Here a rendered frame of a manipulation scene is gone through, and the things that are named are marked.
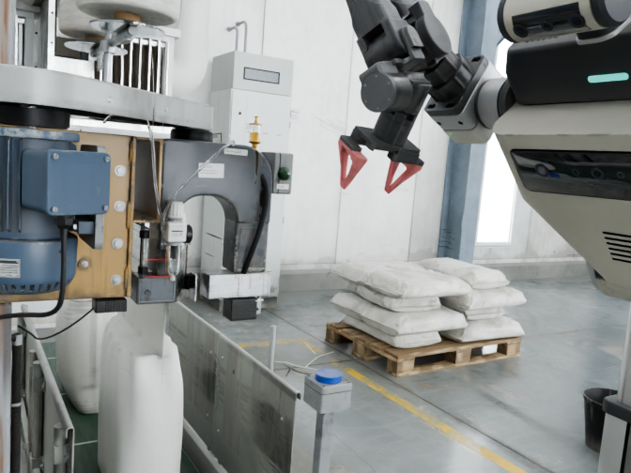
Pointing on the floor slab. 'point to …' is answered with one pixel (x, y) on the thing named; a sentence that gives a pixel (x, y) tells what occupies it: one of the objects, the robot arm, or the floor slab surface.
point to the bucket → (594, 415)
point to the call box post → (323, 442)
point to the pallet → (454, 352)
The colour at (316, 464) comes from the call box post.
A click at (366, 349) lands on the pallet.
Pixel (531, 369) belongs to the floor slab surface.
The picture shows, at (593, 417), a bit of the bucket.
